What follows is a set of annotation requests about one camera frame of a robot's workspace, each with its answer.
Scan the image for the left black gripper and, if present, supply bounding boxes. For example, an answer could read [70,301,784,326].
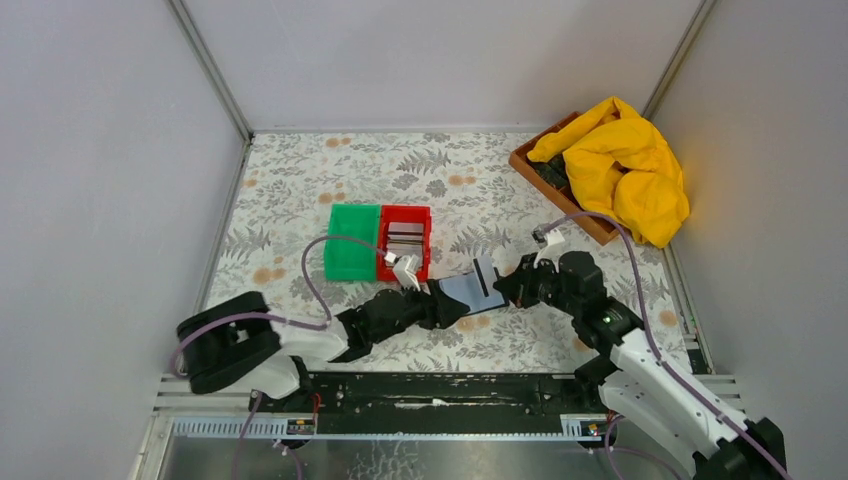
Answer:
[369,279,469,347]

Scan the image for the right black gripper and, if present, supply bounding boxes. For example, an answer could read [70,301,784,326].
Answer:
[493,252,580,316]

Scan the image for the red plastic bin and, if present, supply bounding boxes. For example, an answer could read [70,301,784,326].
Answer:
[377,204,432,282]

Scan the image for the green plastic bin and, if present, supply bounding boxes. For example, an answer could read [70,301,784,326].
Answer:
[324,203,381,282]

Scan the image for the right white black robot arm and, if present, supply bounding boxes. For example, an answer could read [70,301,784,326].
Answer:
[494,251,788,479]

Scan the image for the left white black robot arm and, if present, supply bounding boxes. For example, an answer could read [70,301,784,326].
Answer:
[170,281,471,411]

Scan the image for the clear card stack in bin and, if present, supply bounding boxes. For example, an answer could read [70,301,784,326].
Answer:
[386,222,426,258]

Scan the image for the brown wooden tray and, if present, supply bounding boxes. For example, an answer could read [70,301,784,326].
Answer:
[509,111,620,246]

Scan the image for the dark items in tray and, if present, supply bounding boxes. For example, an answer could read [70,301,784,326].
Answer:
[533,154,570,191]

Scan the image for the yellow cloth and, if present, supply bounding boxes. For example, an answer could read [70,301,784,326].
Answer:
[526,96,690,248]

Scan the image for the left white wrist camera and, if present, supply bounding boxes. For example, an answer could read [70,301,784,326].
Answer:
[392,255,421,291]

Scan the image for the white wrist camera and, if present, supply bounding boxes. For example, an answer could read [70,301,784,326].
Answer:
[392,255,421,291]
[532,228,566,271]

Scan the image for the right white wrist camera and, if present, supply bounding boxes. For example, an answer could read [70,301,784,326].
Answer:
[532,228,566,271]

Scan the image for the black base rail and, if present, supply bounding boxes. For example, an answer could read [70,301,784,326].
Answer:
[249,372,612,442]

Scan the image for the grey slotted cable duct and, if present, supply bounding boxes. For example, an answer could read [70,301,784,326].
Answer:
[173,414,598,443]

